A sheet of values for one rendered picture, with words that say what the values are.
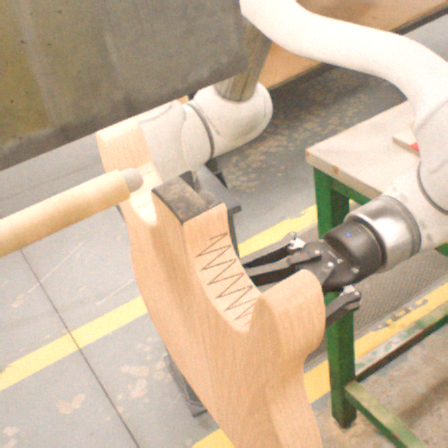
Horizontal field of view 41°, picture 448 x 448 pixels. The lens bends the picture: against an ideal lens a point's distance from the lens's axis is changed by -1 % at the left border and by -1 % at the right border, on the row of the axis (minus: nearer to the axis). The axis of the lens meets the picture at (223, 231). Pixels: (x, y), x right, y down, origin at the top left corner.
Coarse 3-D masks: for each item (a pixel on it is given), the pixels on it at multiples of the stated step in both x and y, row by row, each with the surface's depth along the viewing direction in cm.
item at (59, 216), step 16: (112, 176) 58; (64, 192) 57; (80, 192) 57; (96, 192) 57; (112, 192) 58; (128, 192) 59; (32, 208) 56; (48, 208) 56; (64, 208) 56; (80, 208) 57; (96, 208) 58; (0, 224) 54; (16, 224) 55; (32, 224) 55; (48, 224) 56; (64, 224) 57; (0, 240) 54; (16, 240) 55; (32, 240) 56; (0, 256) 55
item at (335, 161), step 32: (352, 128) 126; (384, 128) 124; (320, 160) 119; (352, 160) 116; (384, 160) 115; (416, 160) 113; (352, 192) 117; (416, 320) 175; (384, 352) 168; (352, 384) 161; (384, 416) 152
